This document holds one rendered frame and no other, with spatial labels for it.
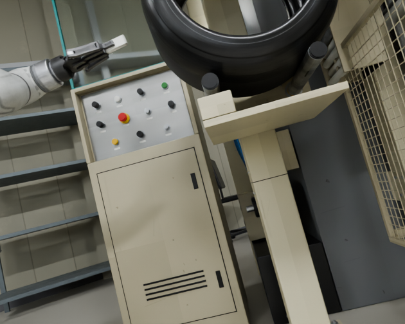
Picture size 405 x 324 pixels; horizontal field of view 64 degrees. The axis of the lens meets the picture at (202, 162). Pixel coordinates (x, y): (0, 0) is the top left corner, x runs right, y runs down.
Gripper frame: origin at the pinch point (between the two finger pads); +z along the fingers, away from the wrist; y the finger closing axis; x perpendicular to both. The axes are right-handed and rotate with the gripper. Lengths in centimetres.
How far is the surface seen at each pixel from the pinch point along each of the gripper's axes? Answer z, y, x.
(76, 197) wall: -153, 259, -3
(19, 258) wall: -220, 231, 38
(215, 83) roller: 22.3, -12.5, 28.1
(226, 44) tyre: 28.8, -13.2, 20.0
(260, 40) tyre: 36.9, -12.8, 22.7
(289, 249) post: 25, 24, 82
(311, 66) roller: 48, -7, 33
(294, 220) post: 31, 24, 73
